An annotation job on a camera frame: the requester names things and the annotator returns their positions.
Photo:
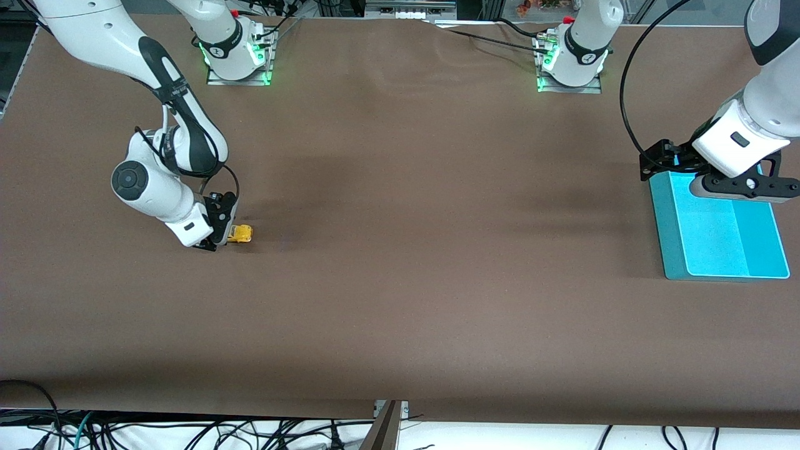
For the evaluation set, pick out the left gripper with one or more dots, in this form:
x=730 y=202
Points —
x=676 y=159

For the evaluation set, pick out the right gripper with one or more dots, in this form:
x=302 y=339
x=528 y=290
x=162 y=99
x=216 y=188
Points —
x=222 y=215

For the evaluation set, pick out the yellow beetle toy car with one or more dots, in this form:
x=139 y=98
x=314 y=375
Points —
x=242 y=234

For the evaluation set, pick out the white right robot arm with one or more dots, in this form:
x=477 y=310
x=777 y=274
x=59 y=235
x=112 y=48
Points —
x=94 y=31

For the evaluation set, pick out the turquoise plastic bin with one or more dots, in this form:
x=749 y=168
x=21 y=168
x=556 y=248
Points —
x=719 y=244

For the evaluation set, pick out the brown table cover sheet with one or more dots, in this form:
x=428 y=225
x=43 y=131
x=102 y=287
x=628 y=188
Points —
x=400 y=281

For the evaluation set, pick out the orange background object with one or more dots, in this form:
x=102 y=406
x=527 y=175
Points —
x=544 y=5

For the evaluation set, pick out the white power strip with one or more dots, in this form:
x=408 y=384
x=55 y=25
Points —
x=409 y=11

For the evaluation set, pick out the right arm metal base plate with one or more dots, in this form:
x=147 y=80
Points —
x=240 y=81

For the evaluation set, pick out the metal table edge bracket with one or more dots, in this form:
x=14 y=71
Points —
x=384 y=431

